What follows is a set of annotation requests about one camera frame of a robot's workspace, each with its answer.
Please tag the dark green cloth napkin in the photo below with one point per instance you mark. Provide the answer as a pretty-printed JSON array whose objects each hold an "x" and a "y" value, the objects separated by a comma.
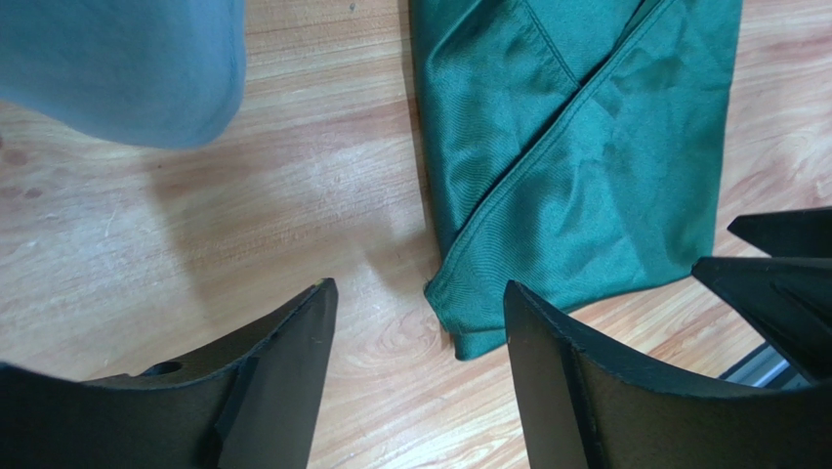
[{"x": 575, "y": 147}]

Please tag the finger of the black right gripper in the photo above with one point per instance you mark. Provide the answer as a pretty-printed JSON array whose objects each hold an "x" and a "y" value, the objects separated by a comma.
[
  {"x": 804, "y": 233},
  {"x": 786, "y": 300}
]

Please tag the grey-blue hanging shirt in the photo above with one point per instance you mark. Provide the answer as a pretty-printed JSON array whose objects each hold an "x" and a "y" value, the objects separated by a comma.
[{"x": 160, "y": 74}]

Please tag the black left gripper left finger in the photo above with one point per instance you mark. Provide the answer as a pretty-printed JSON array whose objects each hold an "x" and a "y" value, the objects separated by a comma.
[{"x": 249, "y": 399}]

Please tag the aluminium frame rail right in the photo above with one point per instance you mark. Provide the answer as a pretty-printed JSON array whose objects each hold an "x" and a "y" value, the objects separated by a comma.
[{"x": 765, "y": 368}]

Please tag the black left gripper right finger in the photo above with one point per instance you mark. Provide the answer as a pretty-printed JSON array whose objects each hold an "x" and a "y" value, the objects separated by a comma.
[{"x": 589, "y": 401}]

